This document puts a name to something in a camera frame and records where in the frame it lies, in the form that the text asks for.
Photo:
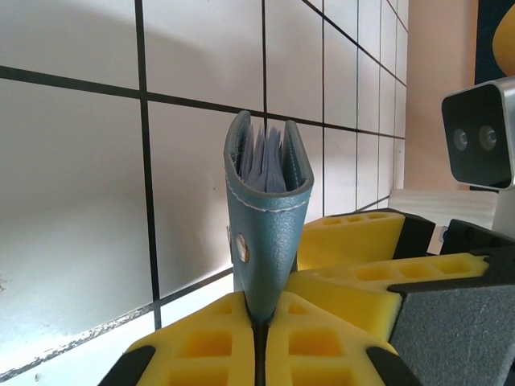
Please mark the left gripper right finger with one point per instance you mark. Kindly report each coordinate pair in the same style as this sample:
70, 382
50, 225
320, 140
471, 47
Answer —
281, 362

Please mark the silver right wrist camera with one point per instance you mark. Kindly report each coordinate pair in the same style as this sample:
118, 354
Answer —
475, 136

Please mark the white ribbed vase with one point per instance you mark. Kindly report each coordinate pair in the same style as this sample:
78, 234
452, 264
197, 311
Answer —
434, 209

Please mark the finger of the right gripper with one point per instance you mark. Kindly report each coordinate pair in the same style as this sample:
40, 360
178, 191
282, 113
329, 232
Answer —
454, 321
354, 241

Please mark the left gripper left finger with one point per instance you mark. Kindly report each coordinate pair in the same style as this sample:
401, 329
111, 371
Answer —
173, 337

